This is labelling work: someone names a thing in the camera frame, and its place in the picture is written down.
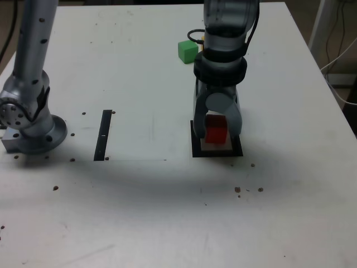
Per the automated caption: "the black background cable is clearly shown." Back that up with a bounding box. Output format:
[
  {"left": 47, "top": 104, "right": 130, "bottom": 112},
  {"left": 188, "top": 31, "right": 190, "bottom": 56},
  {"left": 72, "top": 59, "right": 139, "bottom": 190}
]
[{"left": 325, "top": 0, "right": 353, "bottom": 74}]

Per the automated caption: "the white frame leg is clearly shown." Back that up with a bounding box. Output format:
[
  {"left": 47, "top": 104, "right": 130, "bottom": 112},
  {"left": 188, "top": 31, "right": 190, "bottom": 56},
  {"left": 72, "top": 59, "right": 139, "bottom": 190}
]
[{"left": 307, "top": 0, "right": 327, "bottom": 58}]

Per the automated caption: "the green cube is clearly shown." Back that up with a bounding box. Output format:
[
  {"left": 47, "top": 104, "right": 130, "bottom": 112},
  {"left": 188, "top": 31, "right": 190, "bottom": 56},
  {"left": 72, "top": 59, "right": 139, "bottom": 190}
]
[{"left": 177, "top": 40, "right": 199, "bottom": 65}]

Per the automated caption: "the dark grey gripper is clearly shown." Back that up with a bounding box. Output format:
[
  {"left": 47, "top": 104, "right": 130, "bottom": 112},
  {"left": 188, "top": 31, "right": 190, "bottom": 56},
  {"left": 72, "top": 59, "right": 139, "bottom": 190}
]
[{"left": 194, "top": 79, "right": 243, "bottom": 139}]

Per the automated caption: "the black tape strip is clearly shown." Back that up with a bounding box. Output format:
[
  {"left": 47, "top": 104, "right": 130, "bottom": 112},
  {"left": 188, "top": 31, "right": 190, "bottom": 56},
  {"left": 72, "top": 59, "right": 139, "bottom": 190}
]
[{"left": 93, "top": 109, "right": 113, "bottom": 162}]

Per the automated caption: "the white background cable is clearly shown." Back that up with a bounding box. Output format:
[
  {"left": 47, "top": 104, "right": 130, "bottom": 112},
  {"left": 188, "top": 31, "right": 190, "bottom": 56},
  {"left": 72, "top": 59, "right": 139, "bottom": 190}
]
[{"left": 320, "top": 36, "right": 357, "bottom": 106}]

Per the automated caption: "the red cube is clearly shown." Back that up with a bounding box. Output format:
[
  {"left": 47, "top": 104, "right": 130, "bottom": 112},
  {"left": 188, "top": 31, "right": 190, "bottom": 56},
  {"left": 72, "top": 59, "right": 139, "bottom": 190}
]
[{"left": 205, "top": 113, "right": 228, "bottom": 145}]

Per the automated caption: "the black tape square outline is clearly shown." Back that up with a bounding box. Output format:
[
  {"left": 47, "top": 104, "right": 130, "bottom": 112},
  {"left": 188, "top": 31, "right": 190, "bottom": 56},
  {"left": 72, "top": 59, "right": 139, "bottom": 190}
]
[{"left": 190, "top": 119, "right": 244, "bottom": 159}]

